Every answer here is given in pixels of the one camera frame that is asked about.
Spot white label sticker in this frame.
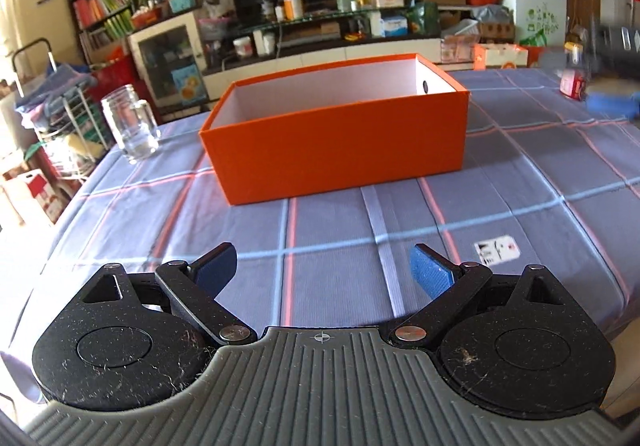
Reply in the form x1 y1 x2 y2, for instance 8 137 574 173
474 236 521 267

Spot blue plaid tablecloth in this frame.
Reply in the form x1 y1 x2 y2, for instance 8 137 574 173
1 70 639 398

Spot clear glass mug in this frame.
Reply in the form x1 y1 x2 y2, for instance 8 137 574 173
101 85 160 163

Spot orange cardboard box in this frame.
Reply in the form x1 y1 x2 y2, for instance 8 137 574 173
200 54 470 205

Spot glass door cabinet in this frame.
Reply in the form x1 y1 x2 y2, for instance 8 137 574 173
129 11 208 114

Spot orange white carton floor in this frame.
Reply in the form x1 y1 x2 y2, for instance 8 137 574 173
473 44 528 71

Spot white tv cabinet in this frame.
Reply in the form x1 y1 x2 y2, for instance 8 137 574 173
199 7 444 102

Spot pink yellow bottle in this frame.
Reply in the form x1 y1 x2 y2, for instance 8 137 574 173
560 42 587 101

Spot white standing air conditioner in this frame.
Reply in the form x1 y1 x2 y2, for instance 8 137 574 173
16 0 84 64

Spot wire trolley cart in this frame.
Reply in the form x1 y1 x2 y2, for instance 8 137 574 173
11 37 112 183

